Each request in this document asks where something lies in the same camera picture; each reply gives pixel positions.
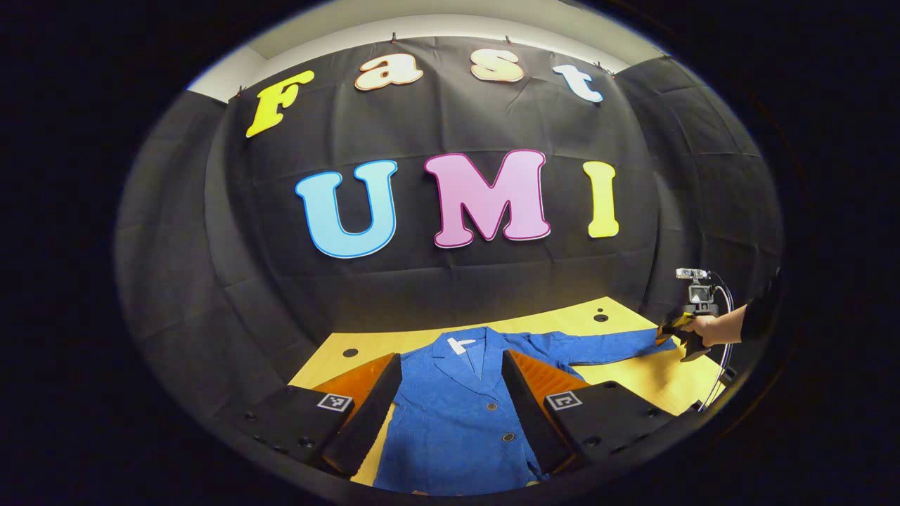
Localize blue jacket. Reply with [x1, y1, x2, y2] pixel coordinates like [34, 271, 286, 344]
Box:
[373, 325, 679, 496]

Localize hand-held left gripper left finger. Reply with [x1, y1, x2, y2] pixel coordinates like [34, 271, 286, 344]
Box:
[236, 353, 403, 479]

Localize right gripper thin cable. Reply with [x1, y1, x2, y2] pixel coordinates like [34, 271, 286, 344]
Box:
[700, 273, 737, 412]

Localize black backdrop cloth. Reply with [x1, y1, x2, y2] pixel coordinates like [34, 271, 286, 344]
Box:
[116, 35, 785, 422]

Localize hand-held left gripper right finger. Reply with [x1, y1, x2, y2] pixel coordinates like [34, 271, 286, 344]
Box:
[501, 349, 679, 477]

